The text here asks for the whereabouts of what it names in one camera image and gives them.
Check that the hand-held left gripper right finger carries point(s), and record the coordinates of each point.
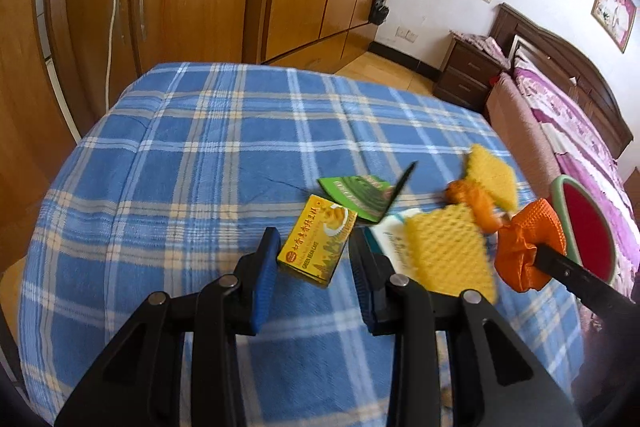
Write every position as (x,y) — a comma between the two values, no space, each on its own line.
(365,307)

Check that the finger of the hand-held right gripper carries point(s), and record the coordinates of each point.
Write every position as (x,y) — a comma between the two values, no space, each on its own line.
(590,282)

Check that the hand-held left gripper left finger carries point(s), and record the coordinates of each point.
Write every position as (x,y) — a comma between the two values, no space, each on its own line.
(262,292)

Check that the red green-rimmed chair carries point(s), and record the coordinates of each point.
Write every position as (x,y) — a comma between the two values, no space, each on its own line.
(587,222)

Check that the yellow snack box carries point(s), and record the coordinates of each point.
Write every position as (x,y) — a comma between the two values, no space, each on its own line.
(315,242)

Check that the orange foam fruit net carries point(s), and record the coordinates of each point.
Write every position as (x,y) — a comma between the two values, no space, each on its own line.
(530,237)

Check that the yellow foam fruit net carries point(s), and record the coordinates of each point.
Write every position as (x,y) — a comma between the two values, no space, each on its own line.
(450,257)
(492,179)

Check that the green mosquito coil box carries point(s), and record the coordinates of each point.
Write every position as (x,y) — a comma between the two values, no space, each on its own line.
(360,192)

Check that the orange plastic wrapper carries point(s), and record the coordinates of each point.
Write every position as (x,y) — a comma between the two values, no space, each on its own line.
(475,202)

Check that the blue plaid bed sheet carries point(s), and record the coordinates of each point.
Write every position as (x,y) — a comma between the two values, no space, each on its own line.
(200,157)

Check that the purple floral bedspread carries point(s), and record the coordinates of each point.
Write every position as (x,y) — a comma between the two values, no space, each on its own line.
(580,132)

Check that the pink blanket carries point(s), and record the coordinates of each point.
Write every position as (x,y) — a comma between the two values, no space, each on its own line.
(520,127)

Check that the dark wooden headboard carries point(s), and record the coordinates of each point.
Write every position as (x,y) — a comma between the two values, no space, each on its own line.
(565,47)

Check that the dark wooden nightstand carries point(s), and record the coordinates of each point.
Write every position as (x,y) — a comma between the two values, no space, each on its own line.
(465,77)

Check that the pink patterned cloth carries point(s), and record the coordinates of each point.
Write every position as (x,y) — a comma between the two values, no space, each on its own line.
(482,44)

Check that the curved wooden cabinet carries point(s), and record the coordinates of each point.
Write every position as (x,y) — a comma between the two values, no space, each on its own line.
(200,7)

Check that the framed wall photo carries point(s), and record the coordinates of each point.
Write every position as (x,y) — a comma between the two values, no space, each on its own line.
(615,9)

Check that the wall socket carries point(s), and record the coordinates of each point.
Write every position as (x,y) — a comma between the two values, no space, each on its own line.
(406,34)

